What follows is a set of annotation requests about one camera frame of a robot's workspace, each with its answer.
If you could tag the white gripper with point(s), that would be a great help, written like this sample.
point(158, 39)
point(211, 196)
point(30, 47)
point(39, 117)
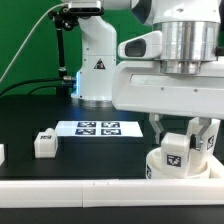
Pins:
point(140, 86)

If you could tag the white round stool seat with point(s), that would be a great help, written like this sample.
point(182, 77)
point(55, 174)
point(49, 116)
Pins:
point(154, 171)

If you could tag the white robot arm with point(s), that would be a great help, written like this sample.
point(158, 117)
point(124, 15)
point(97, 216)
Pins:
point(177, 68)

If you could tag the white block at left edge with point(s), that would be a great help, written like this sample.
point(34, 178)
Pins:
point(2, 154)

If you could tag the white L-shaped obstacle frame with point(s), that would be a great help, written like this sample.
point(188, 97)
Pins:
point(115, 193)

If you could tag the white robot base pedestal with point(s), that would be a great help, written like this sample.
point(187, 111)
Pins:
point(93, 87)

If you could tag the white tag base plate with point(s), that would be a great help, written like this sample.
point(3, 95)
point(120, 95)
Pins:
point(98, 129)

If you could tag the grey depth camera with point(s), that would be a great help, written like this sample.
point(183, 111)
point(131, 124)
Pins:
point(85, 7)

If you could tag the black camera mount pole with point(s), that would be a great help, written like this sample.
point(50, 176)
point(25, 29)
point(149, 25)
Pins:
point(63, 21)

